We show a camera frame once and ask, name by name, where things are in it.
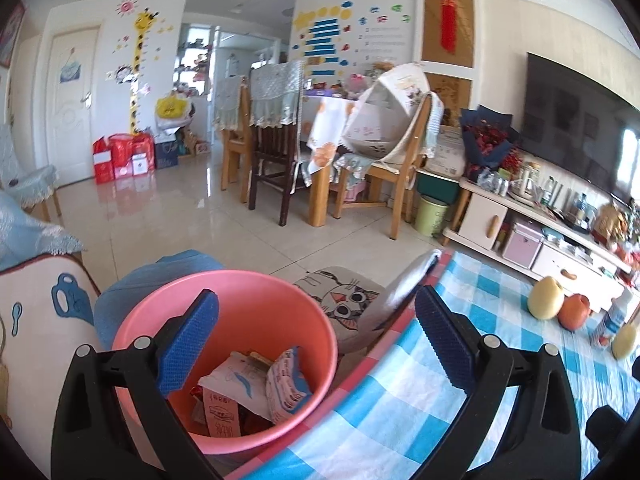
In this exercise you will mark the white yogurt bottle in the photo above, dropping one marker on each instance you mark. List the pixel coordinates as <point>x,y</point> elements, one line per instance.
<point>614,317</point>

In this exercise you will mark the blue white checked tablecloth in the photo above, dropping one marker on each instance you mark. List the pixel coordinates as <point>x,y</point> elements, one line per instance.
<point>400,410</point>

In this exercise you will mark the dark wrapped flower bouquet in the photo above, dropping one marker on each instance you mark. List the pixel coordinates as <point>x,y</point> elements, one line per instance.
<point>490,142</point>

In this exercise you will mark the light wooden chair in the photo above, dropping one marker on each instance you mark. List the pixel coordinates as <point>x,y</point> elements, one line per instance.
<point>231,125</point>

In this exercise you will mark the light blue lace cloth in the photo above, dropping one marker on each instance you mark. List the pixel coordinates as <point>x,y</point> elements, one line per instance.
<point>30,230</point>

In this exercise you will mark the white blue spout pouch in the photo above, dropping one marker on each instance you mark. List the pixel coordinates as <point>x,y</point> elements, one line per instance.
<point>235,376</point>

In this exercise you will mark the red gift box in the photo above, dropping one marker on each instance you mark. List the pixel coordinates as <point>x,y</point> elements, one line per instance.
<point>103,162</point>
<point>143,157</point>

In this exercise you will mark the white blue packet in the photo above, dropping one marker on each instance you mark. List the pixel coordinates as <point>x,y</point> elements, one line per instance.
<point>285,385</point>

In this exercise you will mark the clear water bottle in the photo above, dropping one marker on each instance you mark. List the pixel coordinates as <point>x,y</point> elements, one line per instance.
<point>548,192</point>

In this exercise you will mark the cat print stool cushion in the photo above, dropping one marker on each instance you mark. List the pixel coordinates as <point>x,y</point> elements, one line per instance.
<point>345,300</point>

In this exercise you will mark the red gift bag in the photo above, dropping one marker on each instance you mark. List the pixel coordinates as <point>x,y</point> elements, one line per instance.
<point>122,157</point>

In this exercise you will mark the red apple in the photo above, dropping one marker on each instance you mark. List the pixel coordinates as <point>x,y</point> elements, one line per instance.
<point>574,312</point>

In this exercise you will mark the pink storage box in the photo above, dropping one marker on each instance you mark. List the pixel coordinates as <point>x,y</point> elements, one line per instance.
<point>522,245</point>

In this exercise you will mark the yellow plastic bag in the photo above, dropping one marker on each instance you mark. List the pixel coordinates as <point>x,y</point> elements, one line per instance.
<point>172,107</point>

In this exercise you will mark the white door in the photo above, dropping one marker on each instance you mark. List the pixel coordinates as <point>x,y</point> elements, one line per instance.
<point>75,110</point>

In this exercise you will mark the dark green box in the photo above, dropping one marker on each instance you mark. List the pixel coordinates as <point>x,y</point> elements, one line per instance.
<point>439,187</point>

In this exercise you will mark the small yellow pear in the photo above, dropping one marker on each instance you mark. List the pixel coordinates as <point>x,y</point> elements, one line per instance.
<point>546,300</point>

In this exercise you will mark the blue round cushion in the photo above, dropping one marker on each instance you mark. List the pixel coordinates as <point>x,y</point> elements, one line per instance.
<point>175,270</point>

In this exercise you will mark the chair with light blue cover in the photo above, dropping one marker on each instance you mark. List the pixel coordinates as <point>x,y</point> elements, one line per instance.
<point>25,175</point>

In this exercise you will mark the glass kettle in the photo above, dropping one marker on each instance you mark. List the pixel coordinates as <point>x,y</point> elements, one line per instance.
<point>526,182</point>

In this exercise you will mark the dark blue gift box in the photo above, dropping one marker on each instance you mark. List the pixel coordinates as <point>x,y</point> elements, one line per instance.
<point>166,155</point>

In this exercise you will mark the dining table with orange-print cloth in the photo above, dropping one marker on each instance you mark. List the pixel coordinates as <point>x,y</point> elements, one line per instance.
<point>325,135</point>

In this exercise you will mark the golden ornament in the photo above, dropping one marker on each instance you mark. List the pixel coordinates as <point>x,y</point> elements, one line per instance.
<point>611,224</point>

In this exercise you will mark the brown cork wall panel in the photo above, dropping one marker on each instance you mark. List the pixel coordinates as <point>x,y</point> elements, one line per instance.
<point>465,35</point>

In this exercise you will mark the blue yellow wall stickers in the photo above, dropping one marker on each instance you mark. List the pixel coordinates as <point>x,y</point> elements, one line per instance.
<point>330,35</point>

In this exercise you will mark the wooden chair with food cover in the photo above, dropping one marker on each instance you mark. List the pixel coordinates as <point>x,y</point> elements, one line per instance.
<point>400,180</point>

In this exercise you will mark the cartoon print sofa cover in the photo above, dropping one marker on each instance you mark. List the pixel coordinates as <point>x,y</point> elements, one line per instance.
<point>35,320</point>

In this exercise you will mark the black television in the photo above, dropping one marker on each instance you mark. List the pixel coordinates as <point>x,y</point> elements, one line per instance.
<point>575,125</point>

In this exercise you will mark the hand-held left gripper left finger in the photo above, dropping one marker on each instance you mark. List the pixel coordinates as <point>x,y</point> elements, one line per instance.
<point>187,345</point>

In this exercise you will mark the white television cabinet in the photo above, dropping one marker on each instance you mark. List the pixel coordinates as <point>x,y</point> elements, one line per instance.
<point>550,255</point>

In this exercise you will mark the white printed food cover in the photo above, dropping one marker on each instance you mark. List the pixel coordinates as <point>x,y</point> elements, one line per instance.
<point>387,110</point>

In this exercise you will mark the large yellow pear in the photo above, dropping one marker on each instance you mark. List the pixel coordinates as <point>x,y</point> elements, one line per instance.
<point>626,342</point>

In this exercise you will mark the giraffe height chart sticker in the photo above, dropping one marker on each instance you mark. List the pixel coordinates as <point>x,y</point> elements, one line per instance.
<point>142,50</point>

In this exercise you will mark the light green trash bin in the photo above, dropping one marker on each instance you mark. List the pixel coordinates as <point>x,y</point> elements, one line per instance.
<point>432,216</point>

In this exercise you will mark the pink plastic bucket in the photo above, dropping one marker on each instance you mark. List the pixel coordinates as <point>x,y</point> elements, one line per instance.
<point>300,310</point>

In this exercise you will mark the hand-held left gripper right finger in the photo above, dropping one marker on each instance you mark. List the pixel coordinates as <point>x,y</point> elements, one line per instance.
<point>445,345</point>

